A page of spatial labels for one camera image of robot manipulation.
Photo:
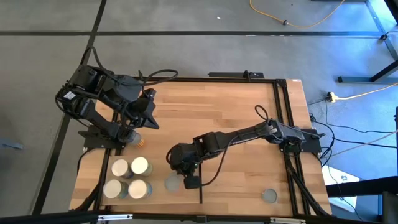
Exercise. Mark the dark box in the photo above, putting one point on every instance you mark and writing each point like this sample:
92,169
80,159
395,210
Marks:
390,208

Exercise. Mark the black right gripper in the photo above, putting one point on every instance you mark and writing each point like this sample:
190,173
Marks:
184,159

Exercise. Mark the black flat bar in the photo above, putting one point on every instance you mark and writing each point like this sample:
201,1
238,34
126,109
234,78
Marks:
230,75

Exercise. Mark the black floor tape strip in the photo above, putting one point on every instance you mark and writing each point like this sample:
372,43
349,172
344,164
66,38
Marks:
186,33
51,168

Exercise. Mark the tall can yellow green label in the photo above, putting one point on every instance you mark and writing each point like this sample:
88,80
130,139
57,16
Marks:
112,188
140,165

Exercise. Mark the black rig beam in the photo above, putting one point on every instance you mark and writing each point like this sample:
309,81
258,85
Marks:
46,217

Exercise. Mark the tall can blue purple label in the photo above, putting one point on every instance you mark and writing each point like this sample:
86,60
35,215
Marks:
119,167

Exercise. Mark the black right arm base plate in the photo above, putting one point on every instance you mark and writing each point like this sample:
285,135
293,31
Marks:
311,144

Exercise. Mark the small can orange striped label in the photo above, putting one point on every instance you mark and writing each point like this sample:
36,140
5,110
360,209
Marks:
140,142

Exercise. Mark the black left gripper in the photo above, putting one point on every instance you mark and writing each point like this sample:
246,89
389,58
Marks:
136,105

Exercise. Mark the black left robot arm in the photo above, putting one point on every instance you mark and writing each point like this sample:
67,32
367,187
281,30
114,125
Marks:
93,116

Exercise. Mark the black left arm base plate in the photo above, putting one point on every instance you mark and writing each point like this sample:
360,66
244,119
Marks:
93,140

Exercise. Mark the white sheet blue mark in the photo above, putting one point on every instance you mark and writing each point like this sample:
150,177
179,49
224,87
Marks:
334,174

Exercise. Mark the silver bracket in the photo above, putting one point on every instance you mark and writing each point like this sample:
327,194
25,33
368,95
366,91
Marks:
287,221
115,217

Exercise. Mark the black floor stand base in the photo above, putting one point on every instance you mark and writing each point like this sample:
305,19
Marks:
388,80

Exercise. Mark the grey can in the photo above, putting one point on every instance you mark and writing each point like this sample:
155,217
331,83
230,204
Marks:
172,183
269,196

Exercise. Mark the grey flat floor piece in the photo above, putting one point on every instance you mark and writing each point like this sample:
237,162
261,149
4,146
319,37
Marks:
11,144

